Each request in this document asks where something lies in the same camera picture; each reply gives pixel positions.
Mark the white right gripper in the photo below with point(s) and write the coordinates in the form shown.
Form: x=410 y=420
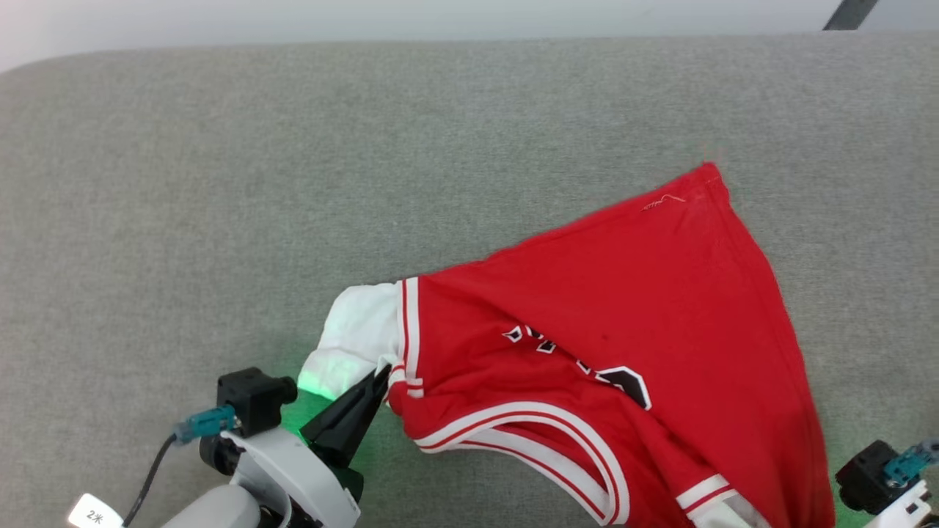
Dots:
x=906 y=510

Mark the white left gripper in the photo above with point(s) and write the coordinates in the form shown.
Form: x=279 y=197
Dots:
x=293 y=477

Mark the red basketball jersey white trim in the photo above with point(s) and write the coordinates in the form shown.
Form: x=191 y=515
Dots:
x=623 y=293

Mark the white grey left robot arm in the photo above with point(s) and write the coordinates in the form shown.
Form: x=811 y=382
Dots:
x=213 y=510

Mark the dark slanted pole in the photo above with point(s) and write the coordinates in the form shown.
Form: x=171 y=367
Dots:
x=849 y=15

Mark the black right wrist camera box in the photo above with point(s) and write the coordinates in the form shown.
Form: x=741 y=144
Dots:
x=866 y=477

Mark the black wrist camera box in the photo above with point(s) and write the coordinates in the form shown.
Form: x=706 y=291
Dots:
x=253 y=400
x=866 y=477

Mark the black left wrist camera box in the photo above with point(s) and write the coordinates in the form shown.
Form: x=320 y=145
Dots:
x=253 y=400

